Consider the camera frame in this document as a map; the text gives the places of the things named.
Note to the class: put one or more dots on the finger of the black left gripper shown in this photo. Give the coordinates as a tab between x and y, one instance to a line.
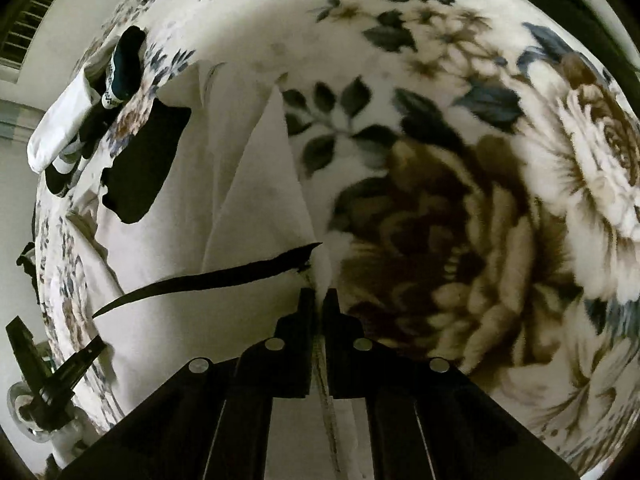
67	376
35	370

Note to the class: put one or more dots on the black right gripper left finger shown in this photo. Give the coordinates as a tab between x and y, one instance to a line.
210	420

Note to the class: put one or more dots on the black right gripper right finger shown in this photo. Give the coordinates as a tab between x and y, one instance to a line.
426	419

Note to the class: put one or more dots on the white small garment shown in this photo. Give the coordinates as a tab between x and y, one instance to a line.
231	197

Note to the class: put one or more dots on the beige folded sock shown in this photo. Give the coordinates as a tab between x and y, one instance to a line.
61	122

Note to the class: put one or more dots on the floral bed blanket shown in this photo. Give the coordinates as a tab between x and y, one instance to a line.
471	168

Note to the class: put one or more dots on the dark striped sock pile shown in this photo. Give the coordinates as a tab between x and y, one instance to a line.
116	85

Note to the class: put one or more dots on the barred window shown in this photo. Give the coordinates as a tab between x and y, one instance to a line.
17	37

